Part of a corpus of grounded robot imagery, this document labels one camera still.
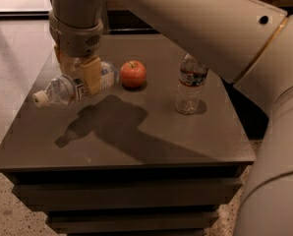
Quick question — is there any grey drawer cabinet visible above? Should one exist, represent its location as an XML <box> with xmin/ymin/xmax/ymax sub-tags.
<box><xmin>0</xmin><ymin>35</ymin><xmax>255</xmax><ymax>236</ymax></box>

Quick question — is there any red apple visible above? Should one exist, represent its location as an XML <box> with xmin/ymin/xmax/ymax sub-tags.
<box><xmin>120</xmin><ymin>60</ymin><xmax>147</xmax><ymax>89</ymax></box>

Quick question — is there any horizontal metal rail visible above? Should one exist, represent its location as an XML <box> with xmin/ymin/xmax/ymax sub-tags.
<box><xmin>109</xmin><ymin>28</ymin><xmax>159</xmax><ymax>34</ymax></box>

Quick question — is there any clear plastic water bottle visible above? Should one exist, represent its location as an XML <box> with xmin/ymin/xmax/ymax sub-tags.
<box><xmin>175</xmin><ymin>53</ymin><xmax>208</xmax><ymax>115</ymax></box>

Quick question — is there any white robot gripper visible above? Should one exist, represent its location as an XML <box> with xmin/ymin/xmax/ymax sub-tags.
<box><xmin>49</xmin><ymin>12</ymin><xmax>103</xmax><ymax>95</ymax></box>

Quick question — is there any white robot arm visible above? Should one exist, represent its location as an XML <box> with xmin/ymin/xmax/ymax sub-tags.
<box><xmin>49</xmin><ymin>0</ymin><xmax>293</xmax><ymax>236</ymax></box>

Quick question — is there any blue label tea bottle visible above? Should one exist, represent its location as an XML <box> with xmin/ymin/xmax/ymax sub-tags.
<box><xmin>32</xmin><ymin>61</ymin><xmax>119</xmax><ymax>107</ymax></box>

